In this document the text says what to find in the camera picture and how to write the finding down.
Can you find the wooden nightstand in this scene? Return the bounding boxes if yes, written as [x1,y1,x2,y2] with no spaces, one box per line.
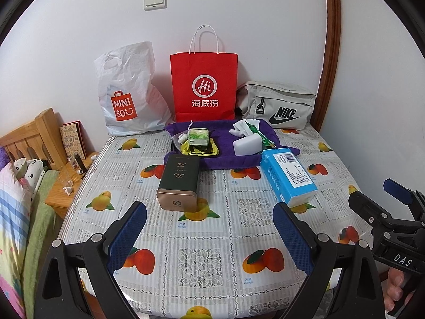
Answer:
[45,151,100,220]

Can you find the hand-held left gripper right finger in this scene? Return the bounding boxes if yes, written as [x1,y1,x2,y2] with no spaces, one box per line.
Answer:
[272,202,387,319]

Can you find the light green tissue packet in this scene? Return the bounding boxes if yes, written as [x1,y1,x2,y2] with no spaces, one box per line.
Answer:
[187,128,213,147]

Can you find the grey waist bag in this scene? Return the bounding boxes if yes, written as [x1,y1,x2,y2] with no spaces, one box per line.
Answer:
[236,81,315,130]

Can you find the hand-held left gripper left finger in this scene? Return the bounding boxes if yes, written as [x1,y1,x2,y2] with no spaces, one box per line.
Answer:
[33,201,148,319]

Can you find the blue tissue pack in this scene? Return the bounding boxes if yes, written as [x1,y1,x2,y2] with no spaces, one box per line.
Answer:
[261,147,318,208]

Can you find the white plastic shopping bag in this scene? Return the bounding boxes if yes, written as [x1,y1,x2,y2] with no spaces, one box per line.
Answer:
[94,41,173,137]

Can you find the white sock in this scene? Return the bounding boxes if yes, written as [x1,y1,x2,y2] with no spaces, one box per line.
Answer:
[231,119,261,139]

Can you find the dark green tin box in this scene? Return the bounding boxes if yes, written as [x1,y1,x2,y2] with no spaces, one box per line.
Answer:
[157,154,201,211]

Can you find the red paper shopping bag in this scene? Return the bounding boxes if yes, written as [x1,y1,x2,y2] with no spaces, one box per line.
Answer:
[170,25,239,123]

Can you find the wooden bed headboard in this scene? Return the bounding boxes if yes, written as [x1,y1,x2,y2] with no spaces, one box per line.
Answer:
[0,108,69,170]

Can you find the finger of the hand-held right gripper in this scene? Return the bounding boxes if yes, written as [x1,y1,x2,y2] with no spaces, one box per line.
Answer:
[382,178,425,220]
[348,191,425,236]

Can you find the colourful striped quilt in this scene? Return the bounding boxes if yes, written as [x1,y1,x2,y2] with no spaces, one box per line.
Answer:
[0,164,34,319]

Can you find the purple towel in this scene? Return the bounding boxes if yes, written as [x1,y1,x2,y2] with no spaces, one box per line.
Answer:
[164,119,301,171]

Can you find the person's right hand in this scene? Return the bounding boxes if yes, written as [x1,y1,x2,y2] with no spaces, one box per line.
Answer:
[387,267,415,313]

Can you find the yellow mesh cloth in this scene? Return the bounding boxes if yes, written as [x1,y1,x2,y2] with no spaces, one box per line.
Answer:
[171,131,221,157]

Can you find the patterned cover book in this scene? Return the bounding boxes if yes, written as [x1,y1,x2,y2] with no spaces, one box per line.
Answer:
[60,121,87,170]

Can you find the green blanket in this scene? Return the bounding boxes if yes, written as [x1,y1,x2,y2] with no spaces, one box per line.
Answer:
[22,169,65,316]

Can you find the white sponge block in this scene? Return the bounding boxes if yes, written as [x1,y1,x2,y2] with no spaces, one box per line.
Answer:
[232,134,264,157]

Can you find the green checked sachet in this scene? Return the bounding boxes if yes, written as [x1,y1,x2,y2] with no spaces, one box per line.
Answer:
[256,124,278,150]

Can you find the brown wooden door frame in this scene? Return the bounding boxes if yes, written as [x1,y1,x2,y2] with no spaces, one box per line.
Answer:
[314,0,342,132]

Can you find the white spotted stuffed toy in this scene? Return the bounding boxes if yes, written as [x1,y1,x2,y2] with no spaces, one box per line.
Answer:
[12,158,45,193]

